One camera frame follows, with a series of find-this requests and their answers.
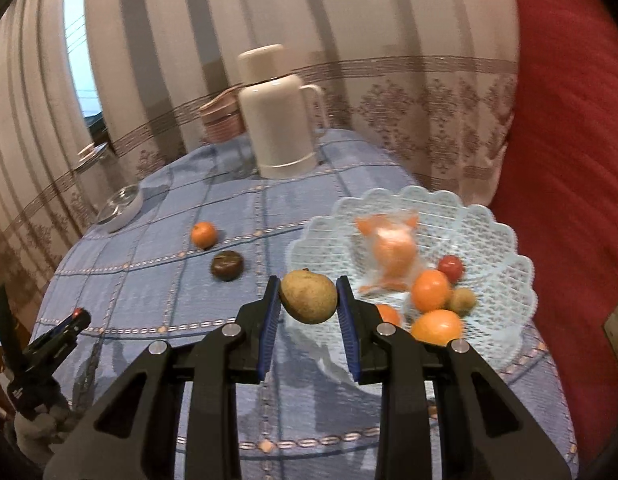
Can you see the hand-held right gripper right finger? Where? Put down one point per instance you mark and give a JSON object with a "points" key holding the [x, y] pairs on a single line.
{"points": [[348, 330]]}

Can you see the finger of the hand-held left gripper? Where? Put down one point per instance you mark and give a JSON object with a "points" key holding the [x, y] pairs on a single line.
{"points": [[59, 335]]}

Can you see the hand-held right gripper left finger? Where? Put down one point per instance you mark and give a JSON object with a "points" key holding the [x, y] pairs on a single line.
{"points": [[270, 330]]}

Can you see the yellow-brown round fruit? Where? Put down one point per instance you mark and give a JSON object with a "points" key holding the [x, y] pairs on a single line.
{"points": [[463, 301], [309, 296]]}

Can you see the plastic bag of oranges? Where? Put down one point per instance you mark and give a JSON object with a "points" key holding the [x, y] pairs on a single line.
{"points": [[389, 255]]}

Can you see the red tomato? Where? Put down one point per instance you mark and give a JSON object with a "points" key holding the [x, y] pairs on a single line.
{"points": [[450, 267]]}

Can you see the light blue plastic basket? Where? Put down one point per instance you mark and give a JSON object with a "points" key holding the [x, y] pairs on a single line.
{"points": [[489, 240]]}

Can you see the dark flat panel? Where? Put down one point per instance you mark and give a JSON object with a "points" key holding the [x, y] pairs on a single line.
{"points": [[4, 325]]}

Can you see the dark brown fruit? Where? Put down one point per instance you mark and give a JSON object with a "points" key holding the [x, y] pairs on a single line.
{"points": [[227, 266]]}

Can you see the small orange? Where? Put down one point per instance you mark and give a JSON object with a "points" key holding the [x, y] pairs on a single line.
{"points": [[204, 235]]}

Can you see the glass pitcher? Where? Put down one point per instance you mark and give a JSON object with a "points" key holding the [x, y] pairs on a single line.
{"points": [[96, 170]]}

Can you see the white thermos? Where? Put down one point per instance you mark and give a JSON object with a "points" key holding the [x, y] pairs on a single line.
{"points": [[274, 110]]}

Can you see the beige patterned curtain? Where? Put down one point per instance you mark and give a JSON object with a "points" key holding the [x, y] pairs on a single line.
{"points": [[414, 60]]}

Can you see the red sofa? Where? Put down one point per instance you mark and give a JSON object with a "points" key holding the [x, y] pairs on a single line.
{"points": [[574, 135]]}

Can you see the window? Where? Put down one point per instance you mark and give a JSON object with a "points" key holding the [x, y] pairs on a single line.
{"points": [[84, 35]]}

